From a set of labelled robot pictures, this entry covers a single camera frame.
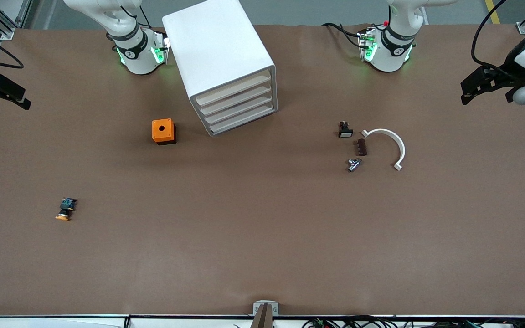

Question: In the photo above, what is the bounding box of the yellow push button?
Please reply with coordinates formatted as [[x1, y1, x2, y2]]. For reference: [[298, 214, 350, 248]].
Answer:
[[55, 197, 79, 222]]

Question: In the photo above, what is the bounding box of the white curved plastic clip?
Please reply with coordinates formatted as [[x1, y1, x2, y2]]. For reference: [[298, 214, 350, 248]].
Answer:
[[361, 128, 407, 172]]

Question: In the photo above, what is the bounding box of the brown table cover sheet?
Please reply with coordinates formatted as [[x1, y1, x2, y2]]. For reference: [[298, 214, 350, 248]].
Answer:
[[0, 23, 525, 318]]

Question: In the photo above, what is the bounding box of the black base cable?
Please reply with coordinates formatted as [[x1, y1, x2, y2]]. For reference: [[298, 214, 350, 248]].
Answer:
[[131, 5, 154, 29], [322, 22, 364, 48]]

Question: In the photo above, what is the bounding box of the orange button enclosure box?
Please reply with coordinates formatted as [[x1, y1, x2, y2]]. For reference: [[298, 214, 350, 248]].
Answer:
[[152, 118, 177, 146]]

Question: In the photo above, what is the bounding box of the white table edge rail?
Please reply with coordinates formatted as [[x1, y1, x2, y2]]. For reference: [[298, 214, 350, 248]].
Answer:
[[0, 313, 525, 328]]

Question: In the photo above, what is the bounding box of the black cable bundle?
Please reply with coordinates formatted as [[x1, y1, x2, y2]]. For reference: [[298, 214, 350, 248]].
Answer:
[[301, 315, 525, 328]]

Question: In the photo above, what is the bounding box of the grey metal bracket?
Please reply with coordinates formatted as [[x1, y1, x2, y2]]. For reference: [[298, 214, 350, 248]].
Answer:
[[253, 300, 279, 316]]

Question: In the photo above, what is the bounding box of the brown wedge post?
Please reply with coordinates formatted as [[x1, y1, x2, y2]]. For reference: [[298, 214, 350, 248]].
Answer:
[[250, 304, 273, 328]]

